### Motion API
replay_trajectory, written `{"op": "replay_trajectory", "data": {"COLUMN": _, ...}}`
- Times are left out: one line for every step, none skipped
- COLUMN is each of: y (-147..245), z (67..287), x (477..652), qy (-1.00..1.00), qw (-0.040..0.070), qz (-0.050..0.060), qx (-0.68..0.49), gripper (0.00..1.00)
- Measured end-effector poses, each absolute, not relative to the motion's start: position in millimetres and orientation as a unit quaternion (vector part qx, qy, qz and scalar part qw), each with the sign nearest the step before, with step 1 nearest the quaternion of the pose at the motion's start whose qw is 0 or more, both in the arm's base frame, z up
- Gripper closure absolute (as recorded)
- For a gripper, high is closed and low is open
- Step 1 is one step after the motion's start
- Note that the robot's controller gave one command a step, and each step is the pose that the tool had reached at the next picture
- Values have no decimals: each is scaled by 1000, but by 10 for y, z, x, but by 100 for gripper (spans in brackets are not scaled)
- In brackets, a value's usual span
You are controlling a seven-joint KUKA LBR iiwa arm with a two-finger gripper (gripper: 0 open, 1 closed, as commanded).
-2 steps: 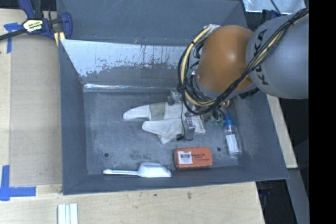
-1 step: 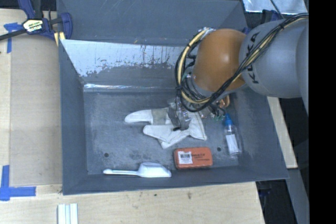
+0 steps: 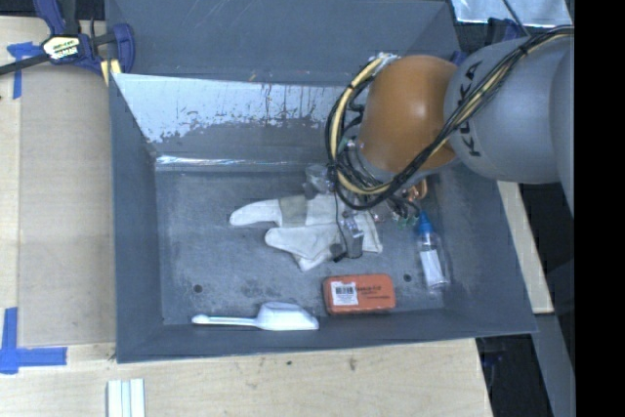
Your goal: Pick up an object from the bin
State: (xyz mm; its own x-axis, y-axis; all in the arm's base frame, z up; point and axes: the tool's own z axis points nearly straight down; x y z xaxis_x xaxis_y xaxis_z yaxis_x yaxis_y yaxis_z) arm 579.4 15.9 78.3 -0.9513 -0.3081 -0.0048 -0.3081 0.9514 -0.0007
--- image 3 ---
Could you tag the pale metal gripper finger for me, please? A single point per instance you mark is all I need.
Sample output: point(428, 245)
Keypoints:
point(352, 240)
point(317, 181)

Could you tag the orange box with barcode label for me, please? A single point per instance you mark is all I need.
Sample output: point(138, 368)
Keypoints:
point(359, 294)

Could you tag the white cloth glove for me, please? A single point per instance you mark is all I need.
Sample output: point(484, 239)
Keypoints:
point(298, 237)

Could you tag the clear bottle with blue cap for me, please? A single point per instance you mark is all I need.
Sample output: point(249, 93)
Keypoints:
point(432, 259)

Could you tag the grey metal bin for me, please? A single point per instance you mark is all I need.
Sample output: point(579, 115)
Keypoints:
point(234, 229)

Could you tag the white plastic scoop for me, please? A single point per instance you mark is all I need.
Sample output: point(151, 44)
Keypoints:
point(283, 317)

